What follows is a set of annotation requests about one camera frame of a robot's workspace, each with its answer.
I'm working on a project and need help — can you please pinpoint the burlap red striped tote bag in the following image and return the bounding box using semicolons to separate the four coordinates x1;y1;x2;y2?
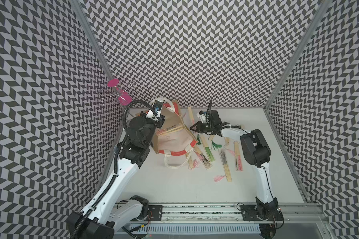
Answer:
150;97;197;169

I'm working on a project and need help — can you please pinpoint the chrome stand with pink cups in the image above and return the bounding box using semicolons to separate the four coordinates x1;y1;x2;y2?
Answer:
97;79;132;106

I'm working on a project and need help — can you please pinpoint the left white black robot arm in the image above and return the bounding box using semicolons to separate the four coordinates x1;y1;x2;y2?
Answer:
66;113;165;239

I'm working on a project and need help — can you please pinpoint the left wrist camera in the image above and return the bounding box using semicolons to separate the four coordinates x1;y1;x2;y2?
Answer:
146;99;164;121

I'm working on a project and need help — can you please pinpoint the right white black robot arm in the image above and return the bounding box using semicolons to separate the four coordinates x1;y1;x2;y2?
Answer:
190;109;279;221

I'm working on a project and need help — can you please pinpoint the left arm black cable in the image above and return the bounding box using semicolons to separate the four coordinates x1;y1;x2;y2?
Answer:
122;100;158;132

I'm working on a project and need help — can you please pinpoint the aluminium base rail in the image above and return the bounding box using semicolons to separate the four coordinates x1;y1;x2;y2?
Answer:
74;202;330;239

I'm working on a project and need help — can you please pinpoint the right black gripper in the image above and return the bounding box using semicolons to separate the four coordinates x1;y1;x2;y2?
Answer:
189;120;214;133

